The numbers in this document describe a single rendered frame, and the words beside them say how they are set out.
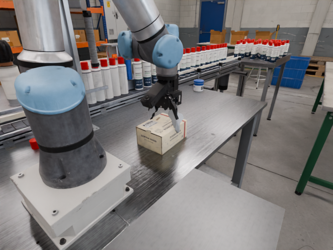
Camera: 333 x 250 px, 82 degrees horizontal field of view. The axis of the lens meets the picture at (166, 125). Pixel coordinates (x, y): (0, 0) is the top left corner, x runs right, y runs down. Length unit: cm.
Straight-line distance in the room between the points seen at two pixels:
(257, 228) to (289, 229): 119
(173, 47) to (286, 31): 753
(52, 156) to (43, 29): 27
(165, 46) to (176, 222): 40
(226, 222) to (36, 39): 58
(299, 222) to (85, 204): 155
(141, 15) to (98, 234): 47
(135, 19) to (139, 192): 42
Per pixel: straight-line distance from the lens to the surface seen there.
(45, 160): 48
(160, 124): 72
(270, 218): 56
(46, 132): 43
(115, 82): 110
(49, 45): 53
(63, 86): 40
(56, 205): 47
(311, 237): 174
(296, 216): 182
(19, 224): 60
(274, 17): 802
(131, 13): 45
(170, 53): 47
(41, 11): 53
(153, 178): 59
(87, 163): 47
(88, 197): 46
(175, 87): 71
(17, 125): 97
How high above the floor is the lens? 123
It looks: 27 degrees down
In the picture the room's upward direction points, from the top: straight up
